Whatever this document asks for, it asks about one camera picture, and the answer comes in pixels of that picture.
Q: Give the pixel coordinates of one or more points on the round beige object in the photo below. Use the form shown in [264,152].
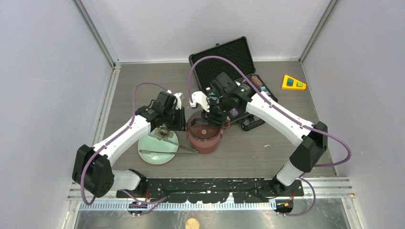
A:
[192,223]

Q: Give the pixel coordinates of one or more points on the metal tongs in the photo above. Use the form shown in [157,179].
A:
[156,144]

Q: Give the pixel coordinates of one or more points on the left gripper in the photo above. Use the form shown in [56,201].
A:
[181,126]

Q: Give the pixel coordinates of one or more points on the light green ceramic plate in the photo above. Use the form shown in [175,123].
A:
[157,158]

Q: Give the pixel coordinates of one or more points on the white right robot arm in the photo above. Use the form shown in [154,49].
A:
[304,135]

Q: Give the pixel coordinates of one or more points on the red lunch box lid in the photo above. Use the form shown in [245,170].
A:
[204,131]

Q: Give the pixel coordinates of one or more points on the black spiky sea cucumber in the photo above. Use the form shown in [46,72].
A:
[164,132]

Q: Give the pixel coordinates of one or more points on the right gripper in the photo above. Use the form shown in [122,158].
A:
[209,119]

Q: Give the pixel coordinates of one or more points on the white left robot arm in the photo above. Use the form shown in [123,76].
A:
[93,164]

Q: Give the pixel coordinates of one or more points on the red lunch box with food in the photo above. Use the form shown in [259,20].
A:
[204,138]

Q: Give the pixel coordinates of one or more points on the red steel-lined lunch box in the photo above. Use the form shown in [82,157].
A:
[205,147]

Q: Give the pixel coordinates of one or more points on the black poker chip case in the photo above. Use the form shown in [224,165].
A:
[237,51]

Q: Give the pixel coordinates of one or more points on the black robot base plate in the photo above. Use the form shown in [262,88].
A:
[212,190]

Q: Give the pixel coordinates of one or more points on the yellow triangular toy block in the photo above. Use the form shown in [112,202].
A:
[290,83]

